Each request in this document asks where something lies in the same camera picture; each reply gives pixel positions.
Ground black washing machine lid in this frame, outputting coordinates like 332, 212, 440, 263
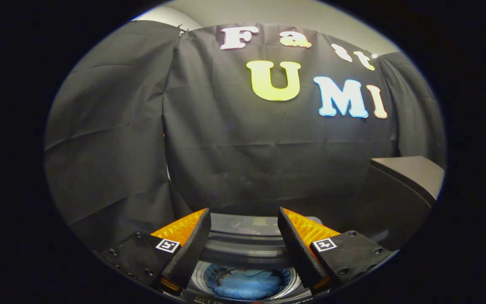
203, 212, 324, 271

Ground black backdrop cloth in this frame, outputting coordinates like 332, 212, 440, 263
44, 20, 447, 250

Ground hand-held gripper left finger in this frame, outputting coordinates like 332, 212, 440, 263
101, 208, 212, 293

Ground light blue polo shirt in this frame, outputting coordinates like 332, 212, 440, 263
213, 265, 289, 301

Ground grey top-load washing machine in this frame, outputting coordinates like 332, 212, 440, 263
180, 253, 316, 303

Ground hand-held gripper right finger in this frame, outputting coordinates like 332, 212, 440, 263
278, 206, 394, 293

